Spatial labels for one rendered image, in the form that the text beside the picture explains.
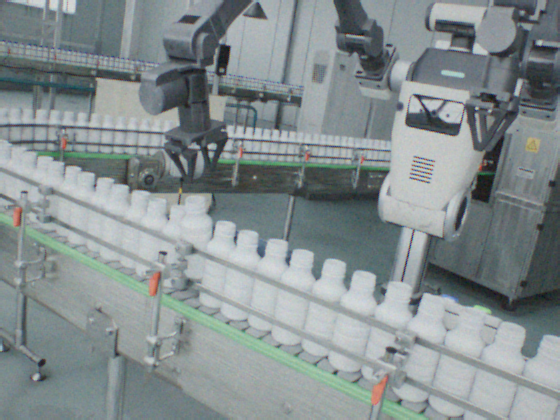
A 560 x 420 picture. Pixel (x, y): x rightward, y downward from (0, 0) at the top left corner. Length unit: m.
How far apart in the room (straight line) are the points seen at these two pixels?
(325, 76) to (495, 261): 3.41
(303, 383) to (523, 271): 3.73
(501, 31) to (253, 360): 0.67
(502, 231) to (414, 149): 3.21
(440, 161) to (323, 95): 5.62
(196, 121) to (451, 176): 0.70
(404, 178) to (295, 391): 0.70
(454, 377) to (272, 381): 0.31
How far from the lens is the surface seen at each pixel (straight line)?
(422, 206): 1.46
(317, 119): 7.04
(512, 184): 4.57
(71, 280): 1.34
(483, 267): 4.72
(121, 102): 5.01
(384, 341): 0.90
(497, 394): 0.86
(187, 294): 1.13
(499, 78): 0.96
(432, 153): 1.44
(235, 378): 1.05
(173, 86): 0.93
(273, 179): 3.06
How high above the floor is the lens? 1.45
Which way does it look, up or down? 13 degrees down
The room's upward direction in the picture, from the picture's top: 10 degrees clockwise
